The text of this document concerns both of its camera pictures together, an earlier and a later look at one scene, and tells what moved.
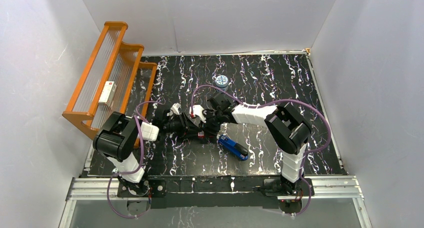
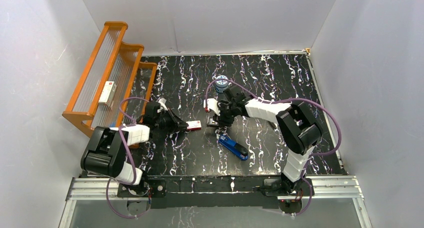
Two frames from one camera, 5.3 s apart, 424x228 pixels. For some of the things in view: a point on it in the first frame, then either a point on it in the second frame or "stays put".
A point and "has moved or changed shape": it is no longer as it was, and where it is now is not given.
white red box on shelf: x=107 y=93 stays put
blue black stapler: x=234 y=149 stays put
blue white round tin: x=221 y=81 stays put
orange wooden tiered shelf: x=115 y=82 stays put
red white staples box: x=201 y=134 has moved or changed shape
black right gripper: x=208 y=130 -> x=221 y=119
